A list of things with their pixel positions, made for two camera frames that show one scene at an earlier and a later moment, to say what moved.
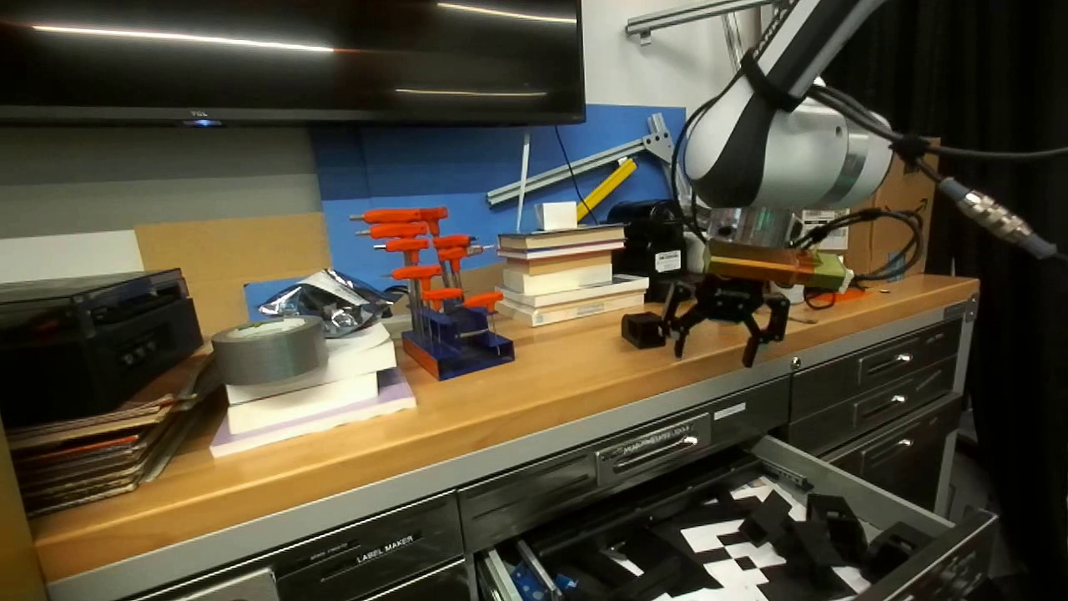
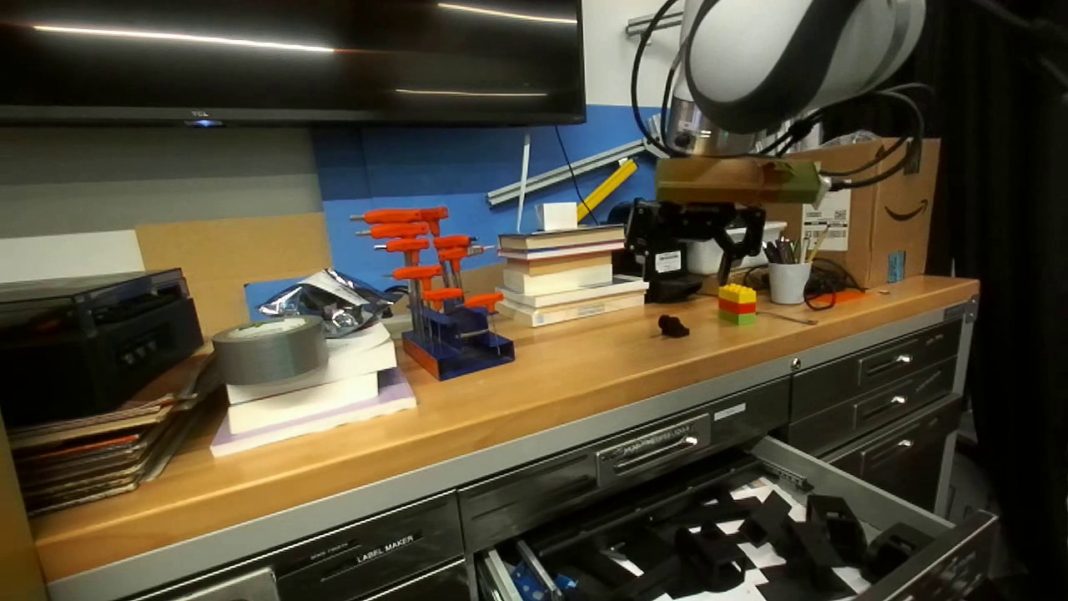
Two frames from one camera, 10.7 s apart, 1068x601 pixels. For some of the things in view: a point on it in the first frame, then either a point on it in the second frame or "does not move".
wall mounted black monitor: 287,62 does not move
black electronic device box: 74,343 does not move
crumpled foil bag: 338,303 does not move
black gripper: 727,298 -> 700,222
